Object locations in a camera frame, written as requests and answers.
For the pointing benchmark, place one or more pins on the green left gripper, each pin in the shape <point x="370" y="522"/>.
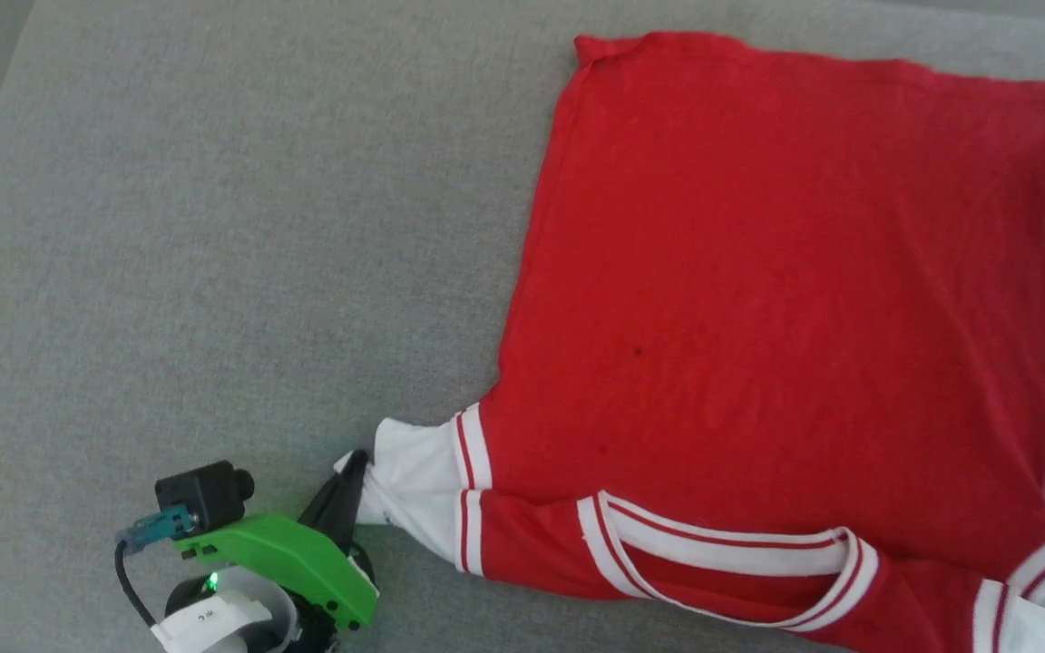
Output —
<point x="305" y="558"/>

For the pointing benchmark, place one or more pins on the red and white jersey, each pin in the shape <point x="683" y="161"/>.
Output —
<point x="786" y="299"/>

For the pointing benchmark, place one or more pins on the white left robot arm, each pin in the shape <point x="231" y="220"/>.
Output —
<point x="214" y="626"/>

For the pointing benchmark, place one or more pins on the grey fabric sofa seat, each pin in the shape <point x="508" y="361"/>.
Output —
<point x="214" y="227"/>

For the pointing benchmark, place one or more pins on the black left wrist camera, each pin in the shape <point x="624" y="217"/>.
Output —
<point x="205" y="494"/>

